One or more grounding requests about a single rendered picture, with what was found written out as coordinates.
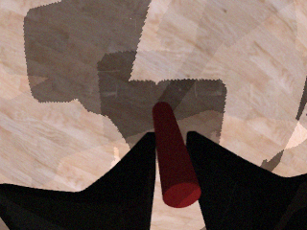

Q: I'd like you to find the dark red peg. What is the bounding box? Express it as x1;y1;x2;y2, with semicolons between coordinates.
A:
153;103;201;208

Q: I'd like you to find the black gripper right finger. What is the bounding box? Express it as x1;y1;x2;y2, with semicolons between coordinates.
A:
185;130;307;230

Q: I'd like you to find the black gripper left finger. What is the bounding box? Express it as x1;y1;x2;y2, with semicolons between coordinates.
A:
0;131;156;230

